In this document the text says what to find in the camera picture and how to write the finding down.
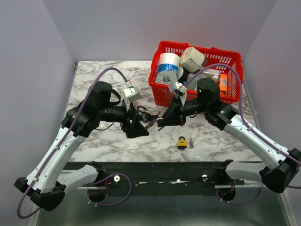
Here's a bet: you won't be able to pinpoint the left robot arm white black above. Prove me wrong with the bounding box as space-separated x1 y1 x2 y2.
14 81 149 211

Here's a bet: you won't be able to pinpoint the brass padlock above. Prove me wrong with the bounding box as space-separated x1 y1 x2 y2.
144 117 163 129

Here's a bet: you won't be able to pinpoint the white blue paper roll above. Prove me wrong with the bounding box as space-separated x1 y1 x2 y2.
158 52 180 72

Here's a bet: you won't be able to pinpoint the silver keys of yellow padlock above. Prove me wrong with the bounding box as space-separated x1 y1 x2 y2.
189 138 194 149

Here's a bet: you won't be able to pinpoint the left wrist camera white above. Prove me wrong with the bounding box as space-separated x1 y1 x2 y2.
121 87 142 111

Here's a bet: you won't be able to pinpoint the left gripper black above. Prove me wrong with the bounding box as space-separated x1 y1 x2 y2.
98 97 150 138

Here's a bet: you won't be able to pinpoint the orange box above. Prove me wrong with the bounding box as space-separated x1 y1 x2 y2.
219 73 228 92

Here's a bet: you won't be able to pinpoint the yellow black padlock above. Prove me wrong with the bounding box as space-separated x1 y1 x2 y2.
177 136 187 149

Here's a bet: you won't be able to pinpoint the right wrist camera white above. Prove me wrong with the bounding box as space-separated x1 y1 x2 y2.
168 81 187 105

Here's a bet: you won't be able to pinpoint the black mounting rail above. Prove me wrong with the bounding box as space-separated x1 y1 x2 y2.
65 160 245 196

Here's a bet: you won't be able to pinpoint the grey wrapped paper roll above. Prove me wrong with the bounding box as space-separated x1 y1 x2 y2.
155 70 178 85

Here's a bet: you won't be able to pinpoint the purple cable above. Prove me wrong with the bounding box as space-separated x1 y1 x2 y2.
181 63 301 189
16 67 132 219

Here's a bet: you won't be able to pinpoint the grey carton box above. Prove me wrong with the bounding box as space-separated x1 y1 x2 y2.
187 73 201 91

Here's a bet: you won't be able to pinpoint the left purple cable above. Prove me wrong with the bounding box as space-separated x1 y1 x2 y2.
16 67 132 219

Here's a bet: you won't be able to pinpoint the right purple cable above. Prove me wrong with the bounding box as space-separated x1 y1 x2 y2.
181 63 301 189

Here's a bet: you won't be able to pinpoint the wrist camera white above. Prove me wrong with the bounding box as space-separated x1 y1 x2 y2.
121 87 142 111
168 81 187 105

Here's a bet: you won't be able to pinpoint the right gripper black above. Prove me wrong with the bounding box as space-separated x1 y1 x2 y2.
157 94 209 126

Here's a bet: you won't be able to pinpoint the red plastic shopping basket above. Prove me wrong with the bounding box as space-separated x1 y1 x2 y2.
149 40 244 107

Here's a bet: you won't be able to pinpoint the silver can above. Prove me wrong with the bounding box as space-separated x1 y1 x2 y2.
211 75 220 82

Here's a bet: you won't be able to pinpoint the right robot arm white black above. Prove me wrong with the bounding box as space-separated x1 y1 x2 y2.
158 78 301 194

